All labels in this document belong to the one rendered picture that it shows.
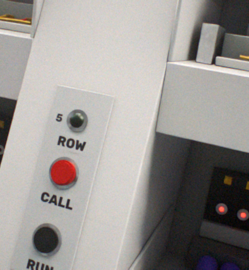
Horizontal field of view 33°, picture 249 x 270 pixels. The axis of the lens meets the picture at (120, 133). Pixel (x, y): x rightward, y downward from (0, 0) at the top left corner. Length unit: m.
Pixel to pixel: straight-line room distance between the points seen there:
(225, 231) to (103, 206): 0.19
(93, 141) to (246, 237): 0.21
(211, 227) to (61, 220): 0.19
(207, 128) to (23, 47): 0.14
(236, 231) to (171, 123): 0.18
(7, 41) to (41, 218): 0.12
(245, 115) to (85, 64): 0.11
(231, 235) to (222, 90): 0.20
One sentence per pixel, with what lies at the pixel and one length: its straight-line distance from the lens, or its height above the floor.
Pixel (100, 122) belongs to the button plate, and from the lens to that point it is 0.27.
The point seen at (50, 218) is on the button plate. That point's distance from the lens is 0.28.
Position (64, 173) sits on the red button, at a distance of 0.27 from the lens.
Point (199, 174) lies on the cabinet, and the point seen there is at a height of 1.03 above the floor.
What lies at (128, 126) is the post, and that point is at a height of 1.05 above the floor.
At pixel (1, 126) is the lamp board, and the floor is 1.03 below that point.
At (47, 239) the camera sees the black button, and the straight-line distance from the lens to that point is 0.27.
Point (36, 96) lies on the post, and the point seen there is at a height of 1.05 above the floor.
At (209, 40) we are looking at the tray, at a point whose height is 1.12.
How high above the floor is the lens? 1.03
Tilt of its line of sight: 3 degrees up
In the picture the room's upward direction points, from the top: 14 degrees clockwise
